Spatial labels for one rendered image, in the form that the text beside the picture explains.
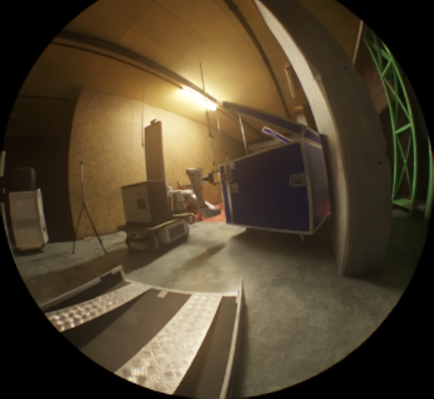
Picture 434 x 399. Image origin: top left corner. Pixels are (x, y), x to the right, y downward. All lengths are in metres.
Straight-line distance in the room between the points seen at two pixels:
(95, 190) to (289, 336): 3.36
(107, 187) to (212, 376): 3.27
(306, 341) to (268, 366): 0.18
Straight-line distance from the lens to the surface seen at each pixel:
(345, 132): 0.94
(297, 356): 0.74
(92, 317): 0.92
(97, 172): 3.37
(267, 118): 1.50
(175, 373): 0.59
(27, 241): 3.07
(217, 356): 0.72
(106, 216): 3.35
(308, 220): 1.33
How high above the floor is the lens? 0.67
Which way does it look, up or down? 2 degrees up
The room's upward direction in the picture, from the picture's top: 8 degrees counter-clockwise
